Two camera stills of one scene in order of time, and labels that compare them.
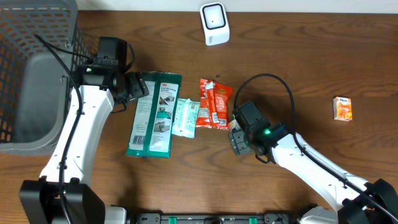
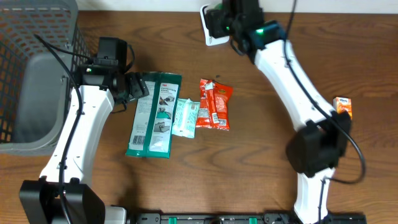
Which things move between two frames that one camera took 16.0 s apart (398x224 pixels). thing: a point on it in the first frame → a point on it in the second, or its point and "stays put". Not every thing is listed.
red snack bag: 221,99 stays put
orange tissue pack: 342,109 stays put
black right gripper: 239,144 → 217,18
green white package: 153,116 stays put
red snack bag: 206,106 stays put
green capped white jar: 233,124 → 219,7
